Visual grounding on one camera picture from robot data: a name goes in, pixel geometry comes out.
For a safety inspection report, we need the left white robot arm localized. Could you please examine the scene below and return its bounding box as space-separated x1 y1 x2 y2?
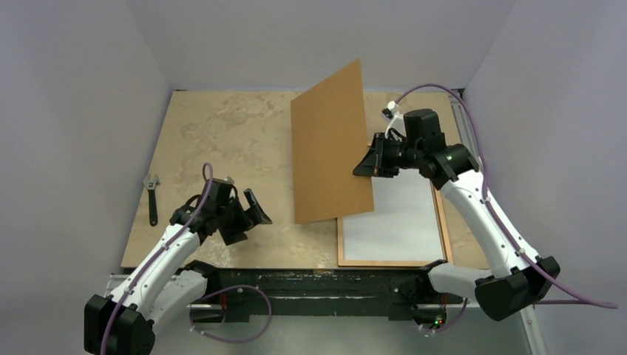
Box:
84 177 272 354

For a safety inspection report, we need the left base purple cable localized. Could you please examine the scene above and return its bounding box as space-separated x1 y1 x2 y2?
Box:
189 285 273 344

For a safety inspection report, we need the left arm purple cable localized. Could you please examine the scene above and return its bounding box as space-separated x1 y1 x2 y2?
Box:
99 162 215 355

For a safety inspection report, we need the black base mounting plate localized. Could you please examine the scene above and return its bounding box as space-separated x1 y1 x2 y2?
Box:
189 268 462 323

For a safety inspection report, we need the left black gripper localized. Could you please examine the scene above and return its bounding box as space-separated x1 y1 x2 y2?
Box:
216 189 270 244

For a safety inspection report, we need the aluminium rail frame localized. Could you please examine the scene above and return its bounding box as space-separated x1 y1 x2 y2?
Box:
98 88 547 355

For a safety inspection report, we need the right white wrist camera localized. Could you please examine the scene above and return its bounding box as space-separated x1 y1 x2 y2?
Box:
382 101 403 138

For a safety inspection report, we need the landscape photo print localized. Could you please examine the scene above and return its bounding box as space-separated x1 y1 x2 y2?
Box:
342 169 446 263

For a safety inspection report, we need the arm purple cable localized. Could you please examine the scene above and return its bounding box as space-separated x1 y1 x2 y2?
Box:
99 162 215 355
394 83 619 310

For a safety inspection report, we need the brown frame backing board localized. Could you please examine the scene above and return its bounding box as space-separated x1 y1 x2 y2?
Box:
291 59 374 224

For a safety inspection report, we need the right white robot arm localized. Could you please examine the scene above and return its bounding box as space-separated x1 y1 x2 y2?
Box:
353 107 560 321

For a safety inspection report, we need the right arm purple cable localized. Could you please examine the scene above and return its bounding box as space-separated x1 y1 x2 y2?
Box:
394 83 619 310

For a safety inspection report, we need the wooden picture frame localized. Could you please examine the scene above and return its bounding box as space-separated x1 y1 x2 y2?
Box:
336 142 454 268

